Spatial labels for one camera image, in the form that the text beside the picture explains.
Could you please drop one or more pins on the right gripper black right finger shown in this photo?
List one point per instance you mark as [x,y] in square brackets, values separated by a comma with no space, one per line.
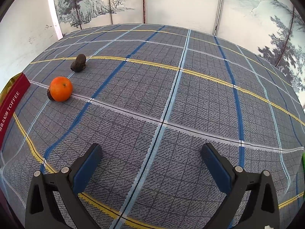
[261,210]

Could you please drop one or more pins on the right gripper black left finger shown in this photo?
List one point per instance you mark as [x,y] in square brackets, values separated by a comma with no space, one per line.
[42,210]

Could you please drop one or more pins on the dark brown passion fruit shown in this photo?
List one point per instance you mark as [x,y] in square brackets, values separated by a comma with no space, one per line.
[49,95]
[79,64]

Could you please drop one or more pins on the orange mandarin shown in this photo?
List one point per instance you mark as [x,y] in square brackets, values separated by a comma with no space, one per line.
[61,89]

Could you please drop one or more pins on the gold toffee tin tray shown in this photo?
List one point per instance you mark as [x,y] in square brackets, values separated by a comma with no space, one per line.
[11,96]

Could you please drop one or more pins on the blue plaid tablecloth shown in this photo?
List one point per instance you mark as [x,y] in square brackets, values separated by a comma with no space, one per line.
[151,96]

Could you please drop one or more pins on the painted folding screen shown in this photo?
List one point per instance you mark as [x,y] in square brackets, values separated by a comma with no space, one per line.
[274,29]

